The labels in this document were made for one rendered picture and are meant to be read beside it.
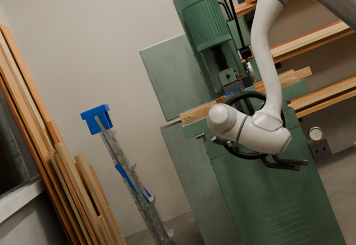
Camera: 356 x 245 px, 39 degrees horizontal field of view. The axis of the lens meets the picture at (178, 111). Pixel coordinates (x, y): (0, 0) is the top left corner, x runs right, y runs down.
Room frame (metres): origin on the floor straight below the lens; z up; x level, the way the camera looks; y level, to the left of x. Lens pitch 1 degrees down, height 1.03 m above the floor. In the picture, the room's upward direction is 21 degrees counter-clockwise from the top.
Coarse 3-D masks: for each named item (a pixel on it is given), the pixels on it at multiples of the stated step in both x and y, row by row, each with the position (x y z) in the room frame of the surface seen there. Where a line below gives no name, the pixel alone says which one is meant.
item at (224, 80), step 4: (232, 68) 2.43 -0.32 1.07; (220, 72) 2.43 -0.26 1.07; (224, 72) 2.43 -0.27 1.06; (228, 72) 2.43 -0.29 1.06; (232, 72) 2.43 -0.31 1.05; (220, 76) 2.43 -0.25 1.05; (224, 76) 2.43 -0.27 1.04; (232, 76) 2.43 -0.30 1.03; (220, 80) 2.49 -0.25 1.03; (224, 80) 2.43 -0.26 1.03; (228, 80) 2.43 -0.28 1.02; (232, 80) 2.43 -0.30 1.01; (224, 84) 2.43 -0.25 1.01
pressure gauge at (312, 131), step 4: (312, 128) 2.24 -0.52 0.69; (316, 128) 2.24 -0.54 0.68; (320, 128) 2.23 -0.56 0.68; (308, 132) 2.25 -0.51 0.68; (312, 132) 2.24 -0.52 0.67; (316, 132) 2.24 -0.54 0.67; (320, 132) 2.24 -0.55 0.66; (308, 136) 2.26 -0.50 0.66; (312, 136) 2.24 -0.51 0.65; (316, 136) 2.24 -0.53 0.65; (320, 136) 2.24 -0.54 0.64; (316, 140) 2.24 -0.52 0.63
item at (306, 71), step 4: (304, 68) 2.45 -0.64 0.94; (308, 68) 2.45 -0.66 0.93; (296, 72) 2.45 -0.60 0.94; (300, 72) 2.45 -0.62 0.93; (304, 72) 2.45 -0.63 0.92; (308, 72) 2.45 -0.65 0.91; (284, 76) 2.46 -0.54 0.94; (288, 76) 2.45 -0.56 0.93; (292, 76) 2.45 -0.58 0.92; (296, 76) 2.45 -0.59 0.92; (300, 76) 2.45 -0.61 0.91; (304, 76) 2.45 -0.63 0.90; (280, 80) 2.46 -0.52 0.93; (280, 84) 2.46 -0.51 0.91; (212, 104) 2.48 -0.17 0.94; (204, 108) 2.48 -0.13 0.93; (192, 112) 2.48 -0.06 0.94; (196, 112) 2.48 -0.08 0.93; (200, 112) 2.48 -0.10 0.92; (204, 112) 2.48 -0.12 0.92; (208, 112) 2.48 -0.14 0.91; (184, 116) 2.49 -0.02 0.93; (196, 116) 2.48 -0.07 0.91; (200, 116) 2.48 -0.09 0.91
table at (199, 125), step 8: (304, 80) 2.30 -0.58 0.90; (288, 88) 2.30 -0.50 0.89; (296, 88) 2.30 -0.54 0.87; (304, 88) 2.30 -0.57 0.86; (288, 96) 2.30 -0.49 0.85; (296, 96) 2.30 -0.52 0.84; (248, 112) 2.22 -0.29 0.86; (200, 120) 2.33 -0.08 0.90; (184, 128) 2.33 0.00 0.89; (192, 128) 2.33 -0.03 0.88; (200, 128) 2.33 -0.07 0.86; (208, 128) 2.33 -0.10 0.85; (192, 136) 2.33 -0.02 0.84
